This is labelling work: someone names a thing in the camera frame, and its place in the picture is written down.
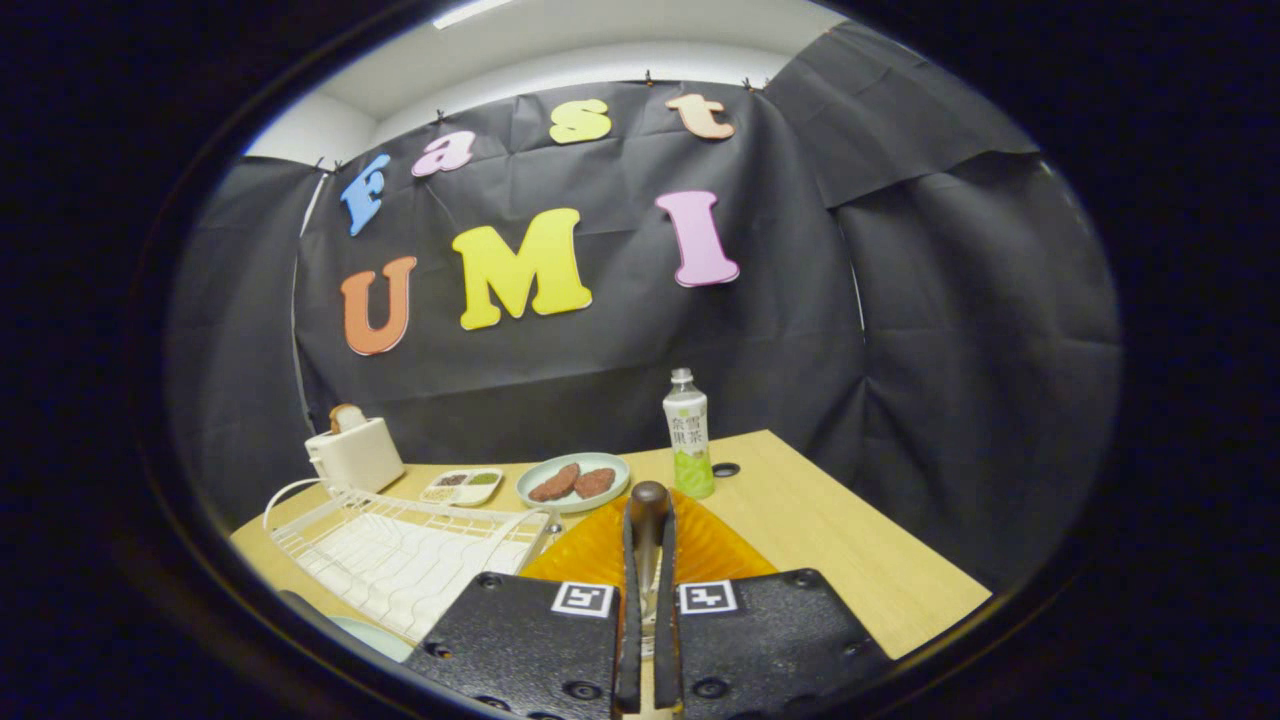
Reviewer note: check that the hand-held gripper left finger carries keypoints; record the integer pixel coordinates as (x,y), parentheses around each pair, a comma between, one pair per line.
(520,645)

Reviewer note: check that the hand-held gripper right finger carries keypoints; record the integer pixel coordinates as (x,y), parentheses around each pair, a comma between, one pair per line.
(770,640)

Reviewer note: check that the pale green plate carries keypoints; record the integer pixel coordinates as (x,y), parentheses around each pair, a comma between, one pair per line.
(385,640)

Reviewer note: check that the white divided seed dish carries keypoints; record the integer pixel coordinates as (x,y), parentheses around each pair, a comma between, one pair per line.
(462,487)

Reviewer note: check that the pale green patty dish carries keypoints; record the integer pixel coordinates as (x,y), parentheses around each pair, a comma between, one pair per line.
(610,462)

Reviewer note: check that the brown meat patty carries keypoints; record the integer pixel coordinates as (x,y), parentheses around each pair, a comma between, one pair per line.
(553,483)
(595,482)

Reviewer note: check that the black table grommet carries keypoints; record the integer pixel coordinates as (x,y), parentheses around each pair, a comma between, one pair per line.
(726,469)

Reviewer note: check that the green tea bottle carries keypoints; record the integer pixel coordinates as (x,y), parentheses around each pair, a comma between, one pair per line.
(690,440)

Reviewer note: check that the white toaster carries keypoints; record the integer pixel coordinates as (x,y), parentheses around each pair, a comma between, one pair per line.
(358,458)

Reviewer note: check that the brown bread slice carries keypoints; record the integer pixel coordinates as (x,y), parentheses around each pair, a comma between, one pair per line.
(348,418)

